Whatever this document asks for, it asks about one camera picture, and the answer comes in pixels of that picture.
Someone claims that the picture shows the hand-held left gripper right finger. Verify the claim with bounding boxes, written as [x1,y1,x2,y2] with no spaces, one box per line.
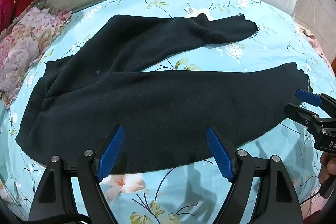
[205,126,305,224]

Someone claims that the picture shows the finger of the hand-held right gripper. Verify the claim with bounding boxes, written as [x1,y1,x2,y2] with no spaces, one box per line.
[295,89,336,118]
[284,104,319,132]

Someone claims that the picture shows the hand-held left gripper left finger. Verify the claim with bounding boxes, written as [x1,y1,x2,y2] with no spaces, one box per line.
[28,125,126,224]

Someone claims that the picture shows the black pants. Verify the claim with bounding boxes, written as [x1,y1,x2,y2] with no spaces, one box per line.
[15,13,313,175]

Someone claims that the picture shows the person's right hand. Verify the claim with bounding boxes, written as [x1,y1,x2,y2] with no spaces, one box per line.
[319,151,336,185]

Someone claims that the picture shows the blue floral bedsheet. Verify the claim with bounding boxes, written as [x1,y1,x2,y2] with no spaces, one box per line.
[0,0,331,224]

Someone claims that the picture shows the person's red clothing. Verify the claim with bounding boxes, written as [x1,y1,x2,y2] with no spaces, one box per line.
[303,212,332,224]

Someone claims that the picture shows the pink floral pillow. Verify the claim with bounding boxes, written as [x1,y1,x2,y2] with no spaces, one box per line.
[0,1,72,110]

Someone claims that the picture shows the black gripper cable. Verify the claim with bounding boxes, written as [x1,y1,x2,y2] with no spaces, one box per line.
[299,186,324,207]
[46,213,92,224]

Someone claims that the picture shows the white wall cable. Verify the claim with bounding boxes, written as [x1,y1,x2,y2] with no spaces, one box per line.
[312,0,320,20]

